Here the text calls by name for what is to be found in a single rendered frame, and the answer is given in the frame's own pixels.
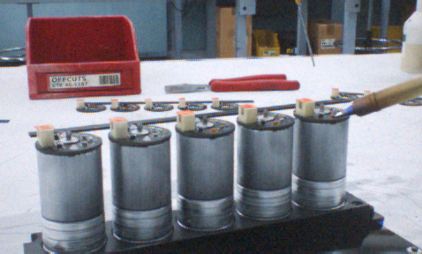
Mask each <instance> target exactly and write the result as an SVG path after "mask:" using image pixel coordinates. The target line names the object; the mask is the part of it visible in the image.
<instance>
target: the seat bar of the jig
mask: <svg viewBox="0 0 422 254"><path fill-rule="evenodd" d="M236 203H237V201H236V200H234V222H233V225H231V226H230V227H227V228H225V229H221V230H213V231H198V230H189V229H187V228H183V227H180V226H178V224H177V209H175V210H172V229H173V233H172V234H171V235H170V236H168V237H166V238H165V239H162V240H159V241H156V242H152V243H128V242H124V241H121V240H119V239H116V238H115V237H114V236H113V229H112V220H107V221H106V234H107V236H106V244H105V245H104V246H103V247H101V248H100V249H99V250H96V251H94V252H89V253H87V254H223V253H227V252H231V251H238V250H246V249H250V248H257V247H260V246H264V245H268V244H272V243H283V242H287V241H290V240H294V239H301V238H306V237H309V236H314V235H324V234H327V233H331V232H335V231H343V230H347V229H351V228H362V227H365V226H368V225H369V218H370V204H368V203H366V202H365V201H363V200H361V199H360V198H357V197H355V196H354V195H353V194H351V193H349V192H348V191H345V200H344V206H342V207H340V208H337V209H335V210H309V209H305V208H303V207H300V206H298V205H294V204H292V205H291V214H290V215H289V216H288V217H286V218H281V219H278V220H254V219H250V218H245V217H243V216H241V215H240V214H238V213H237V212H236V208H237V207H236ZM31 240H32V242H30V243H24V248H23V252H24V254H51V253H48V252H46V251H45V250H44V249H43V245H42V235H41V232H36V233H32V234H31Z"/></svg>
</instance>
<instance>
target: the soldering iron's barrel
mask: <svg viewBox="0 0 422 254"><path fill-rule="evenodd" d="M419 96H422V75H419V76H417V77H415V78H412V79H408V80H405V81H404V82H401V83H400V84H395V85H393V86H390V87H386V88H383V89H381V90H380V91H378V92H371V93H370V94H368V95H366V96H361V97H359V98H357V99H356V100H354V101H353V102H352V109H353V111H354V113H355V114H356V115H357V116H358V117H363V116H366V115H369V114H371V113H374V112H379V111H382V110H383V109H386V108H389V107H392V106H394V105H397V104H400V103H402V102H405V101H409V100H412V99H414V98H417V97H419Z"/></svg>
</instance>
